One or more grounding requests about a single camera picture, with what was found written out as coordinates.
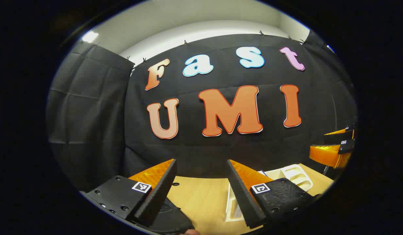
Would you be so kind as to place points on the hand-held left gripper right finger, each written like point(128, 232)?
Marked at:
point(245, 199)

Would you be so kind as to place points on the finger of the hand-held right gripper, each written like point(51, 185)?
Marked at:
point(325, 156)
point(338, 137)

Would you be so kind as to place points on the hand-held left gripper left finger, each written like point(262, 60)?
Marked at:
point(155, 199)

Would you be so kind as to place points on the black schoolbag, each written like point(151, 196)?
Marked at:
point(178, 222)

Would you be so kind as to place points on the cream plastic bookshelf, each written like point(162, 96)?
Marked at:
point(296, 176)

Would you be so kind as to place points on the black backdrop cloth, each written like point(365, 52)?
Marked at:
point(221, 150)

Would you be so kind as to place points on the ceiling light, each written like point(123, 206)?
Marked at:
point(90, 36)

